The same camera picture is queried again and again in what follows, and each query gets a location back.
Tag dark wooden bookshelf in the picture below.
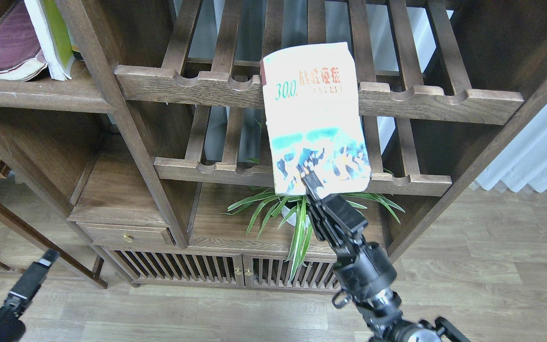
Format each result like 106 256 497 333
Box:
0 0 547 291

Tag yellow green book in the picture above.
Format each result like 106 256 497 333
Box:
24 0 75 81

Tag white blue 300 book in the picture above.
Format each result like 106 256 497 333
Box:
261 42 371 196

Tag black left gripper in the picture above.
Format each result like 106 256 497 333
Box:
0 249 59 342

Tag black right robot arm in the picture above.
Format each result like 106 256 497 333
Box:
302 173 467 342

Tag green spider plant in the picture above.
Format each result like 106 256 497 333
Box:
221 119 405 282

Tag maroon book white characters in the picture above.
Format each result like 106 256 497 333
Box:
0 0 48 82

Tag wooden furniture at left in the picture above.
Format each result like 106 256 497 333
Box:
0 138 108 290

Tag upright book on shelf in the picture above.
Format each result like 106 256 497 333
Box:
67 29 84 61

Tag brass drawer knob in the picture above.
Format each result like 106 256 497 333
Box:
123 234 134 243

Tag white curtain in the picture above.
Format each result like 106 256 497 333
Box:
473 104 547 193

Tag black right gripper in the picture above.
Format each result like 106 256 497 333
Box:
301 172 397 302

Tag white plant pot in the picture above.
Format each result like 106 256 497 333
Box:
279 203 311 227

